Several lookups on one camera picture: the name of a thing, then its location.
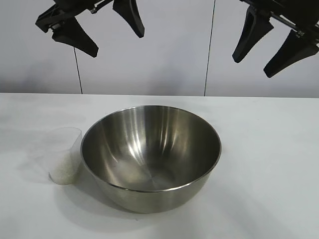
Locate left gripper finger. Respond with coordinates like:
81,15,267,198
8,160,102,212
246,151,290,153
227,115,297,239
112,0,145,39
51,18,99,58

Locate white rice grains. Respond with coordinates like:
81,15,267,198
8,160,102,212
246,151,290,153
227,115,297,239
49,153,82,185

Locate translucent plastic measuring cup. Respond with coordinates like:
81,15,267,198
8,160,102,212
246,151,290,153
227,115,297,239
48,126,83,185

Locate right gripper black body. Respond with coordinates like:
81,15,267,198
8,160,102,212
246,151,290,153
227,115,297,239
238,0,319,47

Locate stainless steel mixing bowl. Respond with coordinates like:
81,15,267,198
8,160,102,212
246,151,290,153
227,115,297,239
79,104,222,214

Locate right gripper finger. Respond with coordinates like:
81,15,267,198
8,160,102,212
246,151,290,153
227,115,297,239
263,29,319,78
232,8,274,63

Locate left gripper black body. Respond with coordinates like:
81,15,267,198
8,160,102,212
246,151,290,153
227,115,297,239
34,0,116,34

